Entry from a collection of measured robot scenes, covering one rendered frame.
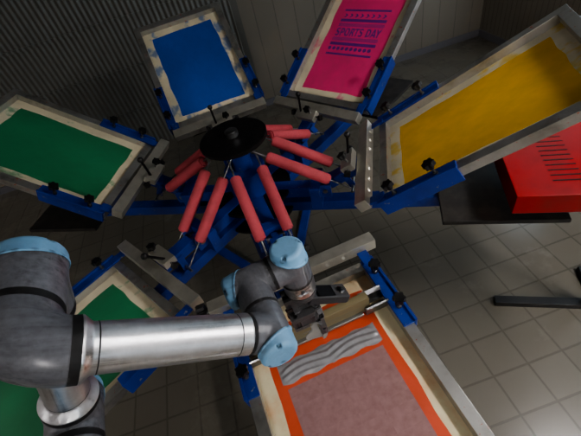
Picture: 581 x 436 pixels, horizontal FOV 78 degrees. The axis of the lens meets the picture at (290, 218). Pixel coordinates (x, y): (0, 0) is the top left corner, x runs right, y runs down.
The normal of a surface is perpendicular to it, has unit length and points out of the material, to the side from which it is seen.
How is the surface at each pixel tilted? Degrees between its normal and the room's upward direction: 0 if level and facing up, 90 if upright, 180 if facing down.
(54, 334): 41
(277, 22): 90
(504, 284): 0
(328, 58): 32
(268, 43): 90
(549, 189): 0
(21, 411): 0
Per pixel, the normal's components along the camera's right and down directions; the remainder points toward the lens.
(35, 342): 0.41, -0.39
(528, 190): -0.21, -0.69
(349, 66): -0.51, -0.25
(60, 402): 0.36, 0.60
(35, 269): 0.56, -0.76
